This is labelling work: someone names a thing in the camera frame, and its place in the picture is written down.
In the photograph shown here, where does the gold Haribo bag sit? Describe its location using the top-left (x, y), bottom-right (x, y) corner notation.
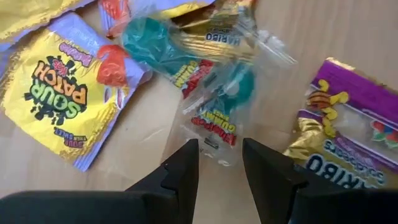
top-left (170, 0), bottom-right (298, 67)

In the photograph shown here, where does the teal gummy ring pop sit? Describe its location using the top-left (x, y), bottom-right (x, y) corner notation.
top-left (120, 17), bottom-right (216, 100)
top-left (181, 60), bottom-right (257, 167)

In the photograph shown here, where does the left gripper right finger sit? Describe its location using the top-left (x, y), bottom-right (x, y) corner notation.
top-left (242, 138), bottom-right (398, 224)

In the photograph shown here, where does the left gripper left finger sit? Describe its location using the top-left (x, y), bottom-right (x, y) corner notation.
top-left (0, 139), bottom-right (200, 224)

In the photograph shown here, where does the purple Haribo bag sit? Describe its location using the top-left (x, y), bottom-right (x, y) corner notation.
top-left (282, 57), bottom-right (398, 191)

